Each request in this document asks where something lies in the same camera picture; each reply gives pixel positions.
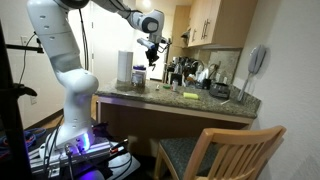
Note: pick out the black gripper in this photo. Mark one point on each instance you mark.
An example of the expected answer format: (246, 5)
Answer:
(151, 54)

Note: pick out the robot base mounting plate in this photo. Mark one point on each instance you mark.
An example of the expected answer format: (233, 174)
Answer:
(103, 160)

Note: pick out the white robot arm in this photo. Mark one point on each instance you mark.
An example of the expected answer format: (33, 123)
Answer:
(50, 22)

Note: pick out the clear container blue lid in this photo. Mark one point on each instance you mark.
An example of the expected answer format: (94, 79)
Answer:
(138, 76)

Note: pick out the white paper towel roll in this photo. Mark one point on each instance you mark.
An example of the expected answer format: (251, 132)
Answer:
(125, 59)

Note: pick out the green small object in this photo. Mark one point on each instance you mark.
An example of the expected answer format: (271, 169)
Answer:
(166, 86)

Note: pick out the yellow-green sponge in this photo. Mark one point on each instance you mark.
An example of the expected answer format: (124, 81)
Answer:
(190, 96)

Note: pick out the black toaster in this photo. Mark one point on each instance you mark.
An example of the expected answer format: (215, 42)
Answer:
(219, 90)

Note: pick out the granite counter peninsula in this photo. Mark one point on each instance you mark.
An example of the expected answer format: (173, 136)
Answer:
(145, 116)

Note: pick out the wooden chair grey seat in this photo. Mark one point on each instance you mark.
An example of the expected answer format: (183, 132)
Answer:
(218, 154)

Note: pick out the black tripod stand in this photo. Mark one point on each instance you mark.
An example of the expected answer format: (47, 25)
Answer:
(10, 115)

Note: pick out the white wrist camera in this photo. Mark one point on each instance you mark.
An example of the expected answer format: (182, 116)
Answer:
(146, 43)

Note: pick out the light wooden wall cabinet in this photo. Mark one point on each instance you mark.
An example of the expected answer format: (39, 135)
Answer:
(220, 23)

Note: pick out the white wall telephone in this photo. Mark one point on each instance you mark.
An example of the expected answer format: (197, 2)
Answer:
(256, 58)

